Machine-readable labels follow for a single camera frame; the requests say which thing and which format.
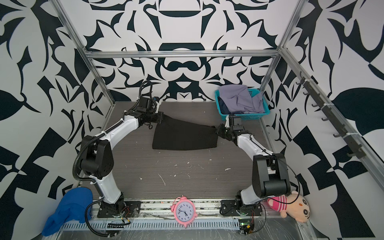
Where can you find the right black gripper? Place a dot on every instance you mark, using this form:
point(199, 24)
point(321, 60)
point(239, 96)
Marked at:
point(221, 131)

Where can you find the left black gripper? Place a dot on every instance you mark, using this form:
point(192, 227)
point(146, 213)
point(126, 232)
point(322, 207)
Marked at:
point(160, 114)

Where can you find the black skirt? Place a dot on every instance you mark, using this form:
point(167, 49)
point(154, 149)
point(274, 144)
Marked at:
point(176, 135)

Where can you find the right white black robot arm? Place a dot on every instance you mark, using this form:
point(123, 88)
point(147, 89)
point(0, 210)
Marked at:
point(270, 177)

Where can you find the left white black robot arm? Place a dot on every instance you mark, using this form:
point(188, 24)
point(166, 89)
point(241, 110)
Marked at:
point(94, 162)

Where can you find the teal plastic basket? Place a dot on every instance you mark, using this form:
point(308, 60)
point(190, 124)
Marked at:
point(245, 117)

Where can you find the dark navy garment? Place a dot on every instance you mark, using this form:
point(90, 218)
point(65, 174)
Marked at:
point(223, 108)

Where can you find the purple grey skirt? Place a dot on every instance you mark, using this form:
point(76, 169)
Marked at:
point(239, 101)

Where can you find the pink plush pig toy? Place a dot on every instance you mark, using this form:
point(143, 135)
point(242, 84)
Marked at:
point(293, 205)

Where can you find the pink alarm clock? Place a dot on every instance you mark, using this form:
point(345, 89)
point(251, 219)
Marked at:
point(184, 211)

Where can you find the small green circuit board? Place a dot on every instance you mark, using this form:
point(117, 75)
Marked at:
point(246, 226)

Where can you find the blue cloth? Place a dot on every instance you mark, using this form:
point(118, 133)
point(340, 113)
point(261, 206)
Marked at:
point(71, 207)

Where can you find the white slotted cable duct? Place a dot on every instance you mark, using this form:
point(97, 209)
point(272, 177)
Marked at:
point(202, 224)

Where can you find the black wall hook rack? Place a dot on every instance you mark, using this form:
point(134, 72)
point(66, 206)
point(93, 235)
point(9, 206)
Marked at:
point(333, 115)

